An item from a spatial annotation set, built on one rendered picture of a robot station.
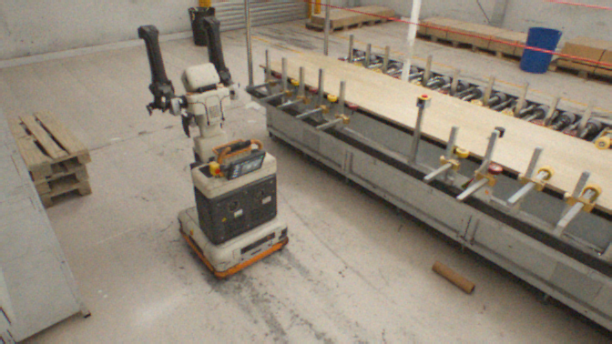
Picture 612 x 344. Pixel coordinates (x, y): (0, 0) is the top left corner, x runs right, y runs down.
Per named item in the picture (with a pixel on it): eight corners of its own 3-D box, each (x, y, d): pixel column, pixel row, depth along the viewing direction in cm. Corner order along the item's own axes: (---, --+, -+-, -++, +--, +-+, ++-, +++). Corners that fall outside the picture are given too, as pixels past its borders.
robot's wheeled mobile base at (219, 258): (290, 245, 306) (290, 220, 292) (219, 284, 271) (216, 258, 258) (244, 204, 349) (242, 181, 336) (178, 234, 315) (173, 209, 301)
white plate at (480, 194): (488, 203, 245) (493, 190, 240) (452, 186, 262) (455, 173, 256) (488, 203, 246) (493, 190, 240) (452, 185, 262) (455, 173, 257)
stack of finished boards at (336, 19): (394, 15, 1049) (395, 8, 1040) (332, 27, 910) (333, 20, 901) (372, 11, 1096) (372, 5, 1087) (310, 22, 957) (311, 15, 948)
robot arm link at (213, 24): (208, 17, 255) (221, 15, 260) (198, 17, 265) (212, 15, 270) (219, 85, 275) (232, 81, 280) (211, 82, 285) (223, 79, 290)
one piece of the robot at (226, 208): (280, 229, 301) (278, 133, 256) (218, 261, 271) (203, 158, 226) (256, 208, 323) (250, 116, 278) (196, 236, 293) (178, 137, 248)
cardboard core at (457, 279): (470, 288, 266) (433, 263, 285) (467, 296, 271) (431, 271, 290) (476, 282, 271) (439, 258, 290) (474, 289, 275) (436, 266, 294)
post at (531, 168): (515, 217, 236) (542, 148, 210) (508, 215, 238) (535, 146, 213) (516, 215, 238) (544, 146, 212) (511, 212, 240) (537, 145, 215)
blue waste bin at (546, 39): (542, 77, 678) (557, 35, 638) (510, 69, 714) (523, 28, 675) (555, 70, 710) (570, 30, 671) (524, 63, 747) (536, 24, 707)
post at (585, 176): (555, 243, 222) (590, 173, 197) (549, 240, 225) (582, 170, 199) (557, 240, 224) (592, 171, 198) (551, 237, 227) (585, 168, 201)
